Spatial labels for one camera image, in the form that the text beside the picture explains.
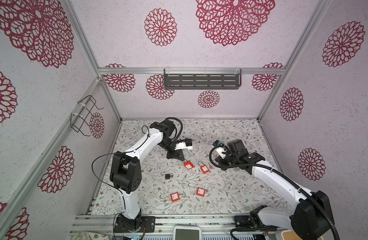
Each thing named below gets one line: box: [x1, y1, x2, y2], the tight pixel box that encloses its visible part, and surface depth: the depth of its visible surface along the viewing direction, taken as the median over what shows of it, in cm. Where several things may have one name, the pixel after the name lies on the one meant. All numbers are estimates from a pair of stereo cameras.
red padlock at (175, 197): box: [170, 192, 181, 202], surface depth 83 cm
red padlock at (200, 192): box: [196, 187, 206, 197], surface depth 85 cm
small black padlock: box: [165, 173, 174, 180], surface depth 92 cm
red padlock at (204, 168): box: [198, 161, 210, 174], surface depth 94 cm
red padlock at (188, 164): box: [182, 158, 194, 170], surface depth 83 cm
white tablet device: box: [172, 225, 202, 240], surface depth 70 cm
